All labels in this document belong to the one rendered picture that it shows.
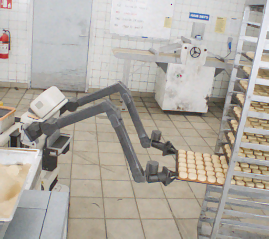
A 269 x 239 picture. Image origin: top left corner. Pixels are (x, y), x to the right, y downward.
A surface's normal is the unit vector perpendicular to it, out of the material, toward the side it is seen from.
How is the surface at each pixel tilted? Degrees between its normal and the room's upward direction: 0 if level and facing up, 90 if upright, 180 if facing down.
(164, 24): 89
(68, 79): 90
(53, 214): 0
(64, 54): 90
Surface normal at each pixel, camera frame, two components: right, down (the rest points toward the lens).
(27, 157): 0.13, -0.11
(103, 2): 0.15, 0.32
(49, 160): -0.12, 0.29
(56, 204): 0.12, -0.95
